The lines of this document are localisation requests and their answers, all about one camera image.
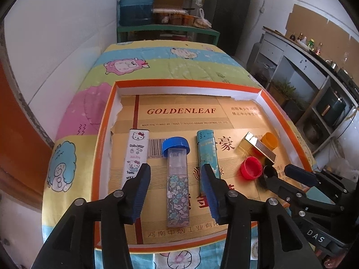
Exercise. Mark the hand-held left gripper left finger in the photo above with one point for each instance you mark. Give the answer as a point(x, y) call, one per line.
point(140, 190)

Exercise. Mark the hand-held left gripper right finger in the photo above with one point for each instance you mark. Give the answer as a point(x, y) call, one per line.
point(210, 193)

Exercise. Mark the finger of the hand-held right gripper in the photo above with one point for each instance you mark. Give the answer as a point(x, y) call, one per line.
point(283, 189)
point(300, 175)

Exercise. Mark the black bottle cap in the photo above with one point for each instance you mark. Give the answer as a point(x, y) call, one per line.
point(269, 171)

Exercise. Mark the clear floral lighter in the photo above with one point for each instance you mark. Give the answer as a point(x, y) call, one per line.
point(178, 190)

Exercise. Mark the red bottle cap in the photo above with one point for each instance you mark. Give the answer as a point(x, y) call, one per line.
point(251, 168)

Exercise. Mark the plain orange bottle cap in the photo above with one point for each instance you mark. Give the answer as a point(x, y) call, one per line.
point(270, 141)

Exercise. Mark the teal lighter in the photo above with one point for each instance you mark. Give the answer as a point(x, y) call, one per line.
point(206, 148)

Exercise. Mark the blue bottle cap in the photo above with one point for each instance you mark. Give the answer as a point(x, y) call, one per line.
point(175, 143)

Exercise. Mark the white orange shallow box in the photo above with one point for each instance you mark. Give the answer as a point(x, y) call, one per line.
point(102, 134)

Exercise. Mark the white cartoon lighter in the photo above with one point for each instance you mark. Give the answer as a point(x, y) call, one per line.
point(136, 148)

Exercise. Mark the gold lighter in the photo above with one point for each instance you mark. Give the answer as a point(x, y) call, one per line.
point(252, 145)

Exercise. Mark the dark teal cooker appliance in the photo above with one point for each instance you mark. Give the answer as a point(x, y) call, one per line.
point(331, 106)

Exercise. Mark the tan cardboard liner sheet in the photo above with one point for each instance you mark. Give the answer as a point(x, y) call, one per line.
point(182, 117)

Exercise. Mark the green potted plant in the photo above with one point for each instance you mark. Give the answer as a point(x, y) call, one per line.
point(283, 91)

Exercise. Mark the black stove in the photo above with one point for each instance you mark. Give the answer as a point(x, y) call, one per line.
point(349, 78)

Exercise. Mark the white kitchen counter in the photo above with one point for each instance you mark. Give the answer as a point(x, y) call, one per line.
point(294, 58)

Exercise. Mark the grey gas cylinder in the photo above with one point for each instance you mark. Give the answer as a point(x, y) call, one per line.
point(253, 58)

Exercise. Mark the wooden door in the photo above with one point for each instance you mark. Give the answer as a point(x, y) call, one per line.
point(19, 145)

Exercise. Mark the green bottle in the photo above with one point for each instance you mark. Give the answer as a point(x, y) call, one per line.
point(310, 44)

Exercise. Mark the green shelf table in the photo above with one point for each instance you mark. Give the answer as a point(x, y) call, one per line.
point(168, 29)

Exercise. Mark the white plastic bag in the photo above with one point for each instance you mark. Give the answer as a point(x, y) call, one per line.
point(202, 21)

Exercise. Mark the black refrigerator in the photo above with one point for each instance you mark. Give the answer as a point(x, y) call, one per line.
point(228, 14)

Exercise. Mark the blue water jug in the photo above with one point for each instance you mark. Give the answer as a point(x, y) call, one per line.
point(136, 2)

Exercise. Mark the metal shelf rack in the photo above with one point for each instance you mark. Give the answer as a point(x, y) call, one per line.
point(176, 5)

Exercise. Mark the cardboard wall panel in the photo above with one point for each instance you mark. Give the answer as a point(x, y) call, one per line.
point(322, 25)

